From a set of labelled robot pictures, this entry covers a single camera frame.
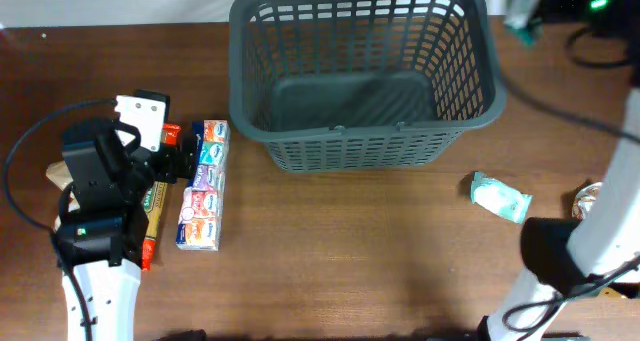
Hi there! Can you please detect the green Nescafe coffee bag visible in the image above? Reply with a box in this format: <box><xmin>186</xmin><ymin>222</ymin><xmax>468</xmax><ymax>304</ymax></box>
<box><xmin>504</xmin><ymin>0</ymin><xmax>541</xmax><ymax>46</ymax></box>

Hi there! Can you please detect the white brown snack packet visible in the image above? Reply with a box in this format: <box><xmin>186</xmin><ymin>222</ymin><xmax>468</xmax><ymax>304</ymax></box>
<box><xmin>571</xmin><ymin>182</ymin><xmax>602</xmax><ymax>220</ymax></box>

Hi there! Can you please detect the tan packet under left arm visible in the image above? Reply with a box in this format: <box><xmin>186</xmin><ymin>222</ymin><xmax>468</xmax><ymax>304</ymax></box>
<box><xmin>46</xmin><ymin>161</ymin><xmax>80</xmax><ymax>211</ymax></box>

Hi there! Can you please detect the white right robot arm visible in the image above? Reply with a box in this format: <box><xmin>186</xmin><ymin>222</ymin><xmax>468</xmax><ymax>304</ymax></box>
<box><xmin>470</xmin><ymin>0</ymin><xmax>639</xmax><ymax>340</ymax></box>

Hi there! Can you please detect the spaghetti pasta packet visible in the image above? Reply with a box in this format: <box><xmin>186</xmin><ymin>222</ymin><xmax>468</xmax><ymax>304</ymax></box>
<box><xmin>140</xmin><ymin>122</ymin><xmax>182</xmax><ymax>272</ymax></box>

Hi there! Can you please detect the colourful tissue multipack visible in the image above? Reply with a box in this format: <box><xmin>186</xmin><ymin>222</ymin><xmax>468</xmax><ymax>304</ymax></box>
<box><xmin>176</xmin><ymin>120</ymin><xmax>231</xmax><ymax>251</ymax></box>

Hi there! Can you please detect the dark grey plastic basket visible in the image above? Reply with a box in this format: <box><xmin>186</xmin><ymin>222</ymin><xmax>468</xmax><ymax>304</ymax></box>
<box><xmin>229</xmin><ymin>0</ymin><xmax>506</xmax><ymax>173</ymax></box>

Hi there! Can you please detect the mint green wipes packet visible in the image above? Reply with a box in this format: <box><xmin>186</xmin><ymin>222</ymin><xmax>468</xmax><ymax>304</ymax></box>
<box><xmin>470</xmin><ymin>171</ymin><xmax>533</xmax><ymax>224</ymax></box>

